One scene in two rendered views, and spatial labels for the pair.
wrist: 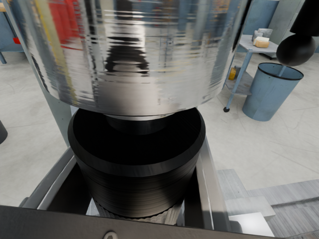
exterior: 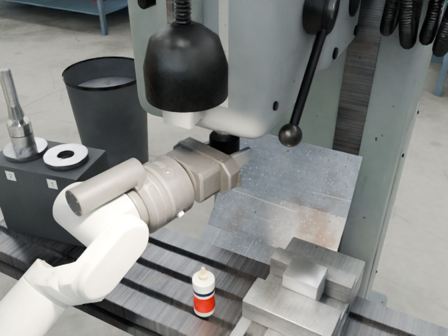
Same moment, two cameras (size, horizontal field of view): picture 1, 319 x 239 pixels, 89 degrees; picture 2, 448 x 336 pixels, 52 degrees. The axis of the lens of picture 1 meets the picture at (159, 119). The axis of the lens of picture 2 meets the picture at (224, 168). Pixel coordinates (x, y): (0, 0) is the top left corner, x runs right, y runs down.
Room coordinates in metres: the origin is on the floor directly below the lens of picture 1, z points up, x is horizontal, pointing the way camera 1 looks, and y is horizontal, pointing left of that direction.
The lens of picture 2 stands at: (-0.42, -0.39, 1.61)
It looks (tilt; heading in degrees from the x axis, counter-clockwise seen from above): 34 degrees down; 40
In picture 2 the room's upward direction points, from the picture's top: straight up
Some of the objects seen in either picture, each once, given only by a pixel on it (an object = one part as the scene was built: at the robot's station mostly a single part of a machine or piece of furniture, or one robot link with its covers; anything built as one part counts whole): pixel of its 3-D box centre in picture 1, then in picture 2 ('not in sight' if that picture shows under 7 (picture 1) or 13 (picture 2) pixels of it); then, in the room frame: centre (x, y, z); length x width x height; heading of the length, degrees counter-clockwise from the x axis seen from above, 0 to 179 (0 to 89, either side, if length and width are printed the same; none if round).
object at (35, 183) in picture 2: not in sight; (55, 189); (-0.04, 0.43, 1.00); 0.22 x 0.12 x 0.20; 113
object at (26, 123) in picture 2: not in sight; (18, 123); (-0.05, 0.48, 1.16); 0.05 x 0.05 x 0.01
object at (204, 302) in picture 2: not in sight; (203, 289); (-0.01, 0.01, 0.96); 0.04 x 0.04 x 0.11
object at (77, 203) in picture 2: not in sight; (112, 205); (-0.16, 0.02, 1.24); 0.11 x 0.11 x 0.11; 88
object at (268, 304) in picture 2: not in sight; (290, 313); (0.03, -0.15, 0.99); 0.15 x 0.06 x 0.04; 101
